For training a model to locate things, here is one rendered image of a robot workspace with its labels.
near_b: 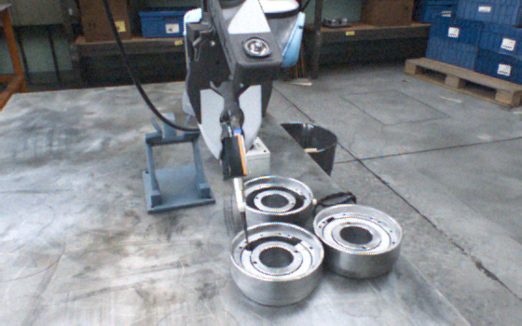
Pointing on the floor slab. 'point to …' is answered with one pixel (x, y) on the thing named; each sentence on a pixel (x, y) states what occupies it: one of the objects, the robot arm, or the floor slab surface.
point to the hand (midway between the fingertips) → (231, 149)
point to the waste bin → (310, 135)
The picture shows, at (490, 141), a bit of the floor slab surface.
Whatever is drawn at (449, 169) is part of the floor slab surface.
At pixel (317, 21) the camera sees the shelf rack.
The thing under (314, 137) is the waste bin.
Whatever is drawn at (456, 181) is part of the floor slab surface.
